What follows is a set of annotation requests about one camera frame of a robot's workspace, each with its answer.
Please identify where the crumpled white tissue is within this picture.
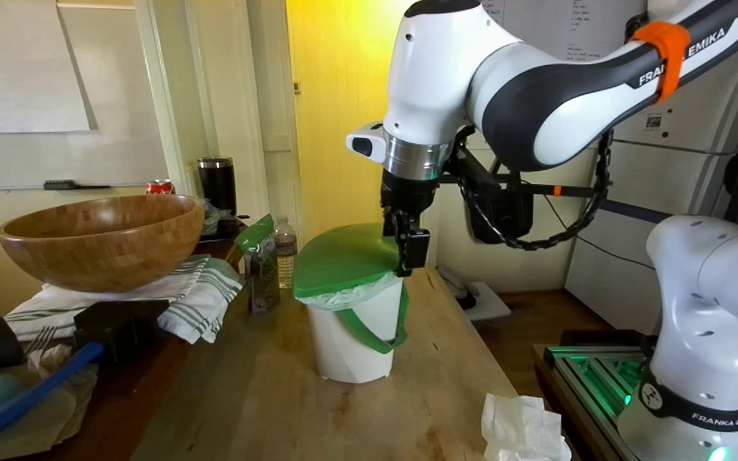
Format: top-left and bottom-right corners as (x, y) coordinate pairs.
(481, 395), (572, 461)

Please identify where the blue handled tool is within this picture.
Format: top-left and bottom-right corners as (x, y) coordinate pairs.
(0, 343), (104, 432)

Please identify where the white whiteboard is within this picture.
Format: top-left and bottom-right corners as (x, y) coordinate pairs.
(0, 0), (89, 133)

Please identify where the striped white green towel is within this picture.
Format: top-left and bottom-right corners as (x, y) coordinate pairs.
(6, 255), (243, 343)

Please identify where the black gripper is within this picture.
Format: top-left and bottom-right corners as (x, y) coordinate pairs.
(382, 170), (435, 277)

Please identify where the red soda can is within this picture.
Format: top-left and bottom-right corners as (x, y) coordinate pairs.
(145, 178), (173, 195)

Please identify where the clear water bottle on table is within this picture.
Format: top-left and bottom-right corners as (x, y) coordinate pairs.
(275, 215), (298, 290)

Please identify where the black tumbler cup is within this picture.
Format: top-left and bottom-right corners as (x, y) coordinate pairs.
(198, 158), (236, 211)

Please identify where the white bin with green lid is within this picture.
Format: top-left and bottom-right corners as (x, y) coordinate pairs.
(293, 222), (409, 384)

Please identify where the large wooden bowl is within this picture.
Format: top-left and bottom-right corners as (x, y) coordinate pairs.
(0, 195), (205, 291)

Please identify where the green lit control box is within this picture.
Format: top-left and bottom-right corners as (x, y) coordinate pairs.
(542, 346), (646, 423)

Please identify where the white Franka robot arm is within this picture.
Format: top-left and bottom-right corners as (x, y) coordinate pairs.
(349, 0), (738, 461)

